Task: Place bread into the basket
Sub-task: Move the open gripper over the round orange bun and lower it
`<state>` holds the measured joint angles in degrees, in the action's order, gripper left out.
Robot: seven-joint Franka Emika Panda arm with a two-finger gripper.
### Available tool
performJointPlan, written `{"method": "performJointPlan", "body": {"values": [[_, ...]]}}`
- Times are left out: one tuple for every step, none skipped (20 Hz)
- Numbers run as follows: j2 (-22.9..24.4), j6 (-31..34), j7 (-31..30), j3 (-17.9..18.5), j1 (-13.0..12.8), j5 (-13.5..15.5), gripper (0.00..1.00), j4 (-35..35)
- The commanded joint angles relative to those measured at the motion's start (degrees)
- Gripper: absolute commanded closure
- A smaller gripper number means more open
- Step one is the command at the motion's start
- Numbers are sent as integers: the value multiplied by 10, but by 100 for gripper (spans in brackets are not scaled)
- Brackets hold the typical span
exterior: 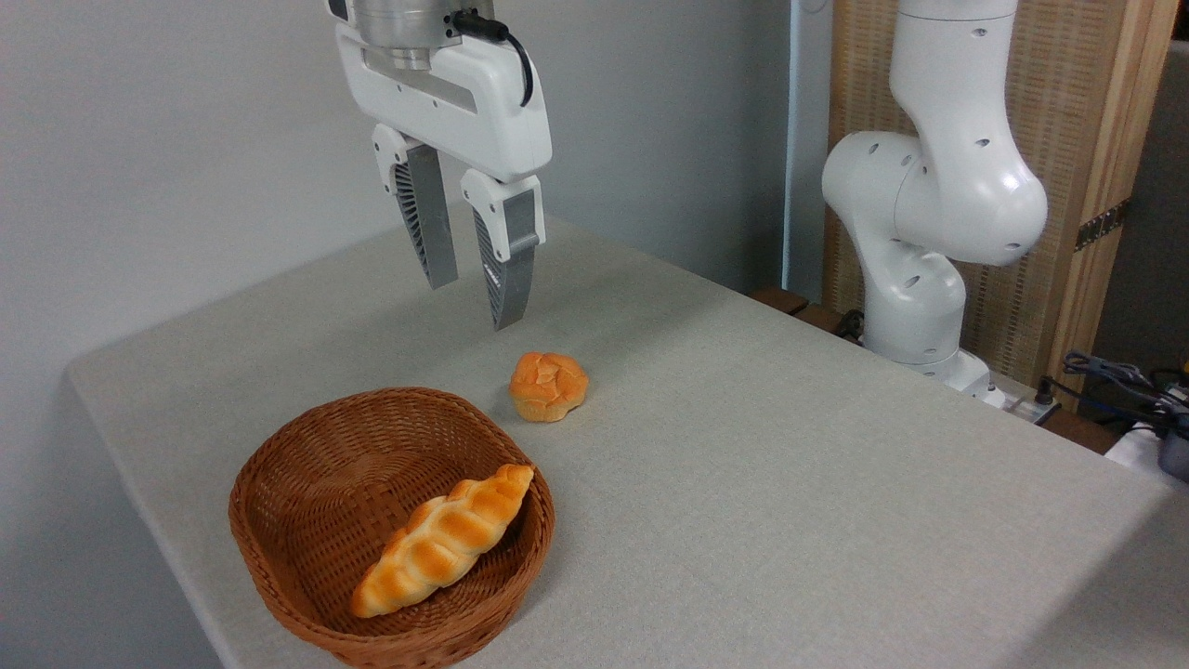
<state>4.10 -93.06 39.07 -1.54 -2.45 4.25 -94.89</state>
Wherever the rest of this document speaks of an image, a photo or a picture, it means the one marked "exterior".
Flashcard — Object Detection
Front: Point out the black cable bundle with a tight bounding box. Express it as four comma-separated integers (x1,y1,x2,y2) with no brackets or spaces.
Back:
1062,350,1189,430

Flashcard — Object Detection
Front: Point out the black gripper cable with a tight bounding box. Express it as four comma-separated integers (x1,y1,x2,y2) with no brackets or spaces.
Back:
451,11,536,108

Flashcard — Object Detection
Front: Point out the brown wicker basket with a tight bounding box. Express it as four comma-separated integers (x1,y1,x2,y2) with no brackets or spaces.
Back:
229,387,556,669

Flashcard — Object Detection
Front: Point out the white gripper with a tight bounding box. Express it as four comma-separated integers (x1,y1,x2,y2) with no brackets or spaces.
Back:
334,20,554,332

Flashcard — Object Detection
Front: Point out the grey tablecloth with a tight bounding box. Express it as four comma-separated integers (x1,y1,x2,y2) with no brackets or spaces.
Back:
65,200,1189,669

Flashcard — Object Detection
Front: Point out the long braided bread loaf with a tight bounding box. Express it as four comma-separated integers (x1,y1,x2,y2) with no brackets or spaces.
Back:
350,464,536,619

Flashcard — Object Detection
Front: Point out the metal screen hinge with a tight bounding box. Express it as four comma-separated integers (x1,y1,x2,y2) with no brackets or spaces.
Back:
1075,198,1131,252

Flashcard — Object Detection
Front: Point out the white vertical post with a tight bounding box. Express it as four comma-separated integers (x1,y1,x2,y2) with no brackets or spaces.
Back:
780,0,833,300

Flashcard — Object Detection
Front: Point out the round orange bread bun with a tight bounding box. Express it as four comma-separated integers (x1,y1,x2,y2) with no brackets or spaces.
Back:
509,351,590,424

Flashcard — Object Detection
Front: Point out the white sheet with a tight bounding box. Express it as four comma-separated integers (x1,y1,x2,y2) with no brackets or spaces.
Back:
1104,422,1189,486

